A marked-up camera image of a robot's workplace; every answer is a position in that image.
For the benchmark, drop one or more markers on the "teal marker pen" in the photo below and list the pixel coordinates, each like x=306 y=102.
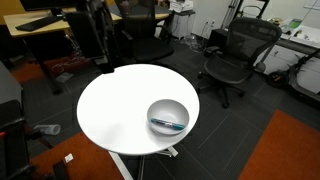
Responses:
x=166 y=123

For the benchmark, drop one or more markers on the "white round bowl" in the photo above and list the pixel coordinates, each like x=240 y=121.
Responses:
x=168 y=113

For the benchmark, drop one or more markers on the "black padded office chair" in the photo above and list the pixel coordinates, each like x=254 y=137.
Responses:
x=150 y=48

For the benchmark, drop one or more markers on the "white cabinet under printer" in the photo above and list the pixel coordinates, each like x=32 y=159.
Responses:
x=182 y=25

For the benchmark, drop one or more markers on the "black mesh office chair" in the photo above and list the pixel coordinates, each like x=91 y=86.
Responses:
x=233 y=65

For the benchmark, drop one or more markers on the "black box on floor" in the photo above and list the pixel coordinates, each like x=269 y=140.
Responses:
x=218 y=38

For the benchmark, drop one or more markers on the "white table base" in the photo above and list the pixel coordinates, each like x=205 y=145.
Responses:
x=121 y=166

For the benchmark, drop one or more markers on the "white printer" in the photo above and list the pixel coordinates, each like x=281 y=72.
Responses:
x=181 y=5

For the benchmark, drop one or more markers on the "flat grey floor plate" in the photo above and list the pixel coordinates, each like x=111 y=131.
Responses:
x=64 y=77

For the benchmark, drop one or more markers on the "small white card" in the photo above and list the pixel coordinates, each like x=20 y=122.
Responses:
x=68 y=158

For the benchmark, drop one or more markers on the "clear plastic bottle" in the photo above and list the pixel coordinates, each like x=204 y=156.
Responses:
x=48 y=129

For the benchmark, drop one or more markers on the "white side counter cabinet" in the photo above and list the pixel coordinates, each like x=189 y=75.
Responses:
x=293 y=58

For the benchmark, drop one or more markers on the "wooden desk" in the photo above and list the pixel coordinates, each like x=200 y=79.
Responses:
x=36 y=28

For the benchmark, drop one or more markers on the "black electric scooter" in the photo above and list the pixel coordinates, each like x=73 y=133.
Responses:
x=298 y=80

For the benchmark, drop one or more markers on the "black keyboard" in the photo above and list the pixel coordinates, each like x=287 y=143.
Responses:
x=38 y=23

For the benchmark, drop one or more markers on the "black computer monitor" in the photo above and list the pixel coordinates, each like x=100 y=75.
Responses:
x=43 y=3

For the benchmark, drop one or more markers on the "green item on counter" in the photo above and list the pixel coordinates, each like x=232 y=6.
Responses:
x=294 y=23

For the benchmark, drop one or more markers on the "grey cabinet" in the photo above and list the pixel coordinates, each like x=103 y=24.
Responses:
x=9 y=86

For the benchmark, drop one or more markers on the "black chair with armrest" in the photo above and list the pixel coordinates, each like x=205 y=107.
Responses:
x=15 y=146

